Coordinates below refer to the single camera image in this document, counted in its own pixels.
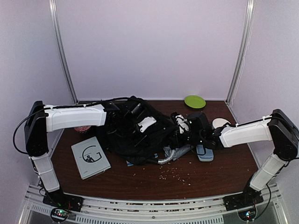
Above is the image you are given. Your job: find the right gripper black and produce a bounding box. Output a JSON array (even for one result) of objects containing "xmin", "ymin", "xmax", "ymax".
[{"xmin": 167, "ymin": 130, "xmax": 204, "ymax": 149}]

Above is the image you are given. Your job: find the black backpack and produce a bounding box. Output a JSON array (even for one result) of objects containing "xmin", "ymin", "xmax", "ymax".
[{"xmin": 102, "ymin": 95, "xmax": 185, "ymax": 165}]

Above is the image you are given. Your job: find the grey book letter G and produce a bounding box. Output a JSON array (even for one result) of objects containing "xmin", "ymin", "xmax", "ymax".
[{"xmin": 71, "ymin": 137, "xmax": 111, "ymax": 180}]

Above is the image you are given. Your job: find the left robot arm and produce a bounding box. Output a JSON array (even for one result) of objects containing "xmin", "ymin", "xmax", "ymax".
[{"xmin": 24, "ymin": 98, "xmax": 129, "ymax": 207}]

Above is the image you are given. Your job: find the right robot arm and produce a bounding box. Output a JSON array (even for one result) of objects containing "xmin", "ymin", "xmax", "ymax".
[{"xmin": 171, "ymin": 109, "xmax": 299, "ymax": 206}]

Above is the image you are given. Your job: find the grey cloth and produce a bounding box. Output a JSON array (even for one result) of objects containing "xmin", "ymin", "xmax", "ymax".
[{"xmin": 163, "ymin": 145, "xmax": 193, "ymax": 162}]

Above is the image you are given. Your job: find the blue glasses case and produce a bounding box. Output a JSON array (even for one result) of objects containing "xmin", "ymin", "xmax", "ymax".
[{"xmin": 196, "ymin": 145, "xmax": 214, "ymax": 162}]

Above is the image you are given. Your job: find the green plate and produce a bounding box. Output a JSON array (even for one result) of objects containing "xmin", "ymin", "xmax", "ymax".
[{"xmin": 184, "ymin": 95, "xmax": 206, "ymax": 109}]

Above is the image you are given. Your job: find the white ribbed bowl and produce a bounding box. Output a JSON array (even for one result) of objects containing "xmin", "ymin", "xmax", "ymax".
[{"xmin": 212, "ymin": 118, "xmax": 230, "ymax": 129}]

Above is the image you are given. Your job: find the dog picture book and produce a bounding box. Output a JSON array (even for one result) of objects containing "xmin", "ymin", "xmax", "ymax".
[{"xmin": 126, "ymin": 161, "xmax": 133, "ymax": 167}]

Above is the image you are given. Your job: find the patterned pink bowl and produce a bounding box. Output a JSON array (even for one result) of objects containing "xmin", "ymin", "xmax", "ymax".
[{"xmin": 74, "ymin": 126, "xmax": 91, "ymax": 134}]

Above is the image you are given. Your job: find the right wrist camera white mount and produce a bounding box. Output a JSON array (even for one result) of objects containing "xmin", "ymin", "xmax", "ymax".
[{"xmin": 171, "ymin": 112, "xmax": 190, "ymax": 134}]

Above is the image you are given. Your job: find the front aluminium rail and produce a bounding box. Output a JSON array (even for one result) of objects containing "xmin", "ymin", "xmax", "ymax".
[{"xmin": 20, "ymin": 184, "xmax": 288, "ymax": 224}]

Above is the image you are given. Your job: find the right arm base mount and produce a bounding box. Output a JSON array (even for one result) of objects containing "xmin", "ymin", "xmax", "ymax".
[{"xmin": 223, "ymin": 193, "xmax": 264, "ymax": 222}]

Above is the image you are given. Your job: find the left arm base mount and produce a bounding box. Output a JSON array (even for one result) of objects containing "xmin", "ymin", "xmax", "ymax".
[{"xmin": 43, "ymin": 195, "xmax": 84, "ymax": 223}]

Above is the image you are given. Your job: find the left black cable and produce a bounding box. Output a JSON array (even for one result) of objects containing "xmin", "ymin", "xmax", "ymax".
[{"xmin": 13, "ymin": 97, "xmax": 131, "ymax": 154}]

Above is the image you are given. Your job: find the left aluminium frame post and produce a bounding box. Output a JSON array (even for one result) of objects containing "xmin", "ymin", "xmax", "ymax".
[{"xmin": 49, "ymin": 0, "xmax": 78, "ymax": 104}]

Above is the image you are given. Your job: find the aluminium frame post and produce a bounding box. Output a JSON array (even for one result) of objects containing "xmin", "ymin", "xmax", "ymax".
[
  {"xmin": 226, "ymin": 0, "xmax": 256, "ymax": 106},
  {"xmin": 49, "ymin": 0, "xmax": 78, "ymax": 104}
]

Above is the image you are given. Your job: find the right aluminium frame post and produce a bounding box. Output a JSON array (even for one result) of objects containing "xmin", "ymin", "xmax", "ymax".
[{"xmin": 226, "ymin": 0, "xmax": 256, "ymax": 106}]

